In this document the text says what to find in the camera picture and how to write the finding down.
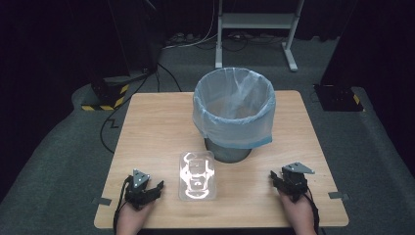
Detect bin with blue liner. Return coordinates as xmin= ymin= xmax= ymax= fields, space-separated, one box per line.
xmin=192 ymin=67 xmax=277 ymax=151

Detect grey trash bin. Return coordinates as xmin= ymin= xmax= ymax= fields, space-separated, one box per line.
xmin=204 ymin=136 xmax=254 ymax=165

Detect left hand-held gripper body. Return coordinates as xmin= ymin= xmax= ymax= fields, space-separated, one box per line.
xmin=123 ymin=168 xmax=159 ymax=211

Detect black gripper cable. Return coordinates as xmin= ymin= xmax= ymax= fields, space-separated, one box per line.
xmin=304 ymin=187 xmax=321 ymax=235
xmin=113 ymin=175 xmax=133 ymax=233

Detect clear plastic blister tray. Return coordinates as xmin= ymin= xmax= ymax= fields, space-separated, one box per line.
xmin=178 ymin=150 xmax=217 ymax=202

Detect black stand base yellow mark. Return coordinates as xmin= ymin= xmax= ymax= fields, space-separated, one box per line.
xmin=312 ymin=83 xmax=365 ymax=113

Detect grey tape piece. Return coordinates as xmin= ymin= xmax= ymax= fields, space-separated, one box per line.
xmin=327 ymin=191 xmax=350 ymax=201
xmin=91 ymin=196 xmax=113 ymax=207

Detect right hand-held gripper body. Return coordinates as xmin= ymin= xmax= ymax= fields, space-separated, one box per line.
xmin=279 ymin=162 xmax=316 ymax=203

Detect black floor cable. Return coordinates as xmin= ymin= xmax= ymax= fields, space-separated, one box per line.
xmin=99 ymin=62 xmax=184 ymax=155

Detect black stand base yellow stripes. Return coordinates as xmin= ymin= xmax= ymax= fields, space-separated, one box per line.
xmin=80 ymin=76 xmax=131 ymax=112

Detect white floor cable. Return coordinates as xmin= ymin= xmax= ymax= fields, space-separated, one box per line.
xmin=161 ymin=0 xmax=220 ymax=51

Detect white metal stand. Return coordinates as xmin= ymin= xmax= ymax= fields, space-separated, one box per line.
xmin=213 ymin=0 xmax=306 ymax=72

